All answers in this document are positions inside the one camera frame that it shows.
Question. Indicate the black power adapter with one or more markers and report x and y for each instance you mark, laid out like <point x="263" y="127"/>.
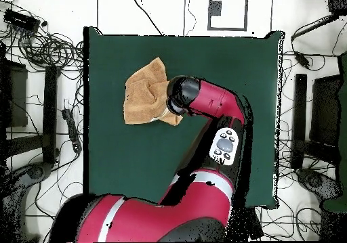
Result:
<point x="302" y="59"/>

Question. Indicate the black metal stand frame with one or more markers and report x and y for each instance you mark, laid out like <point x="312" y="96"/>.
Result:
<point x="301" y="118"/>
<point x="50" y="113"/>

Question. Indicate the black multi-port hub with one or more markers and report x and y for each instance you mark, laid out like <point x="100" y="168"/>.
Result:
<point x="21" y="19"/>

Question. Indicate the black power strip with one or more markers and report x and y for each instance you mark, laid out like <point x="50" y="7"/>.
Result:
<point x="71" y="130"/>

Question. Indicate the black box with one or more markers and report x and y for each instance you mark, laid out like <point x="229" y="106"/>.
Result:
<point x="337" y="3"/>

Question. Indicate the dark green table cloth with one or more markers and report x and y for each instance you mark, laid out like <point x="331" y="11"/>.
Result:
<point x="135" y="159"/>

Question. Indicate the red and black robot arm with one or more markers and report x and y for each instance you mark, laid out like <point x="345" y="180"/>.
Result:
<point x="189" y="207"/>

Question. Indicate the grey tripod base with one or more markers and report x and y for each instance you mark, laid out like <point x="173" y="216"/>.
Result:
<point x="35" y="172"/>
<point x="315" y="182"/>

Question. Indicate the orange terry towel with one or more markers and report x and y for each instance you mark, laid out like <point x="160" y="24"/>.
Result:
<point x="143" y="99"/>

